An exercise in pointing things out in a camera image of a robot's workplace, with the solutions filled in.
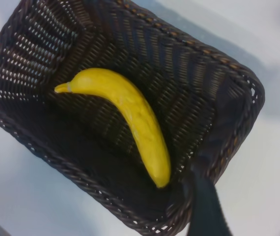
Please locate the dark brown wicker basket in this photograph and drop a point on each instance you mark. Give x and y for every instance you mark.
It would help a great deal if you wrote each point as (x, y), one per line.
(154, 61)

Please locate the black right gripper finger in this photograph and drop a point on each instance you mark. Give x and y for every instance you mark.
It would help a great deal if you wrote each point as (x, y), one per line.
(208, 211)

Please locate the yellow banana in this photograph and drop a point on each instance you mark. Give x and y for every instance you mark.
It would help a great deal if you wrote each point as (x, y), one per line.
(135, 118)

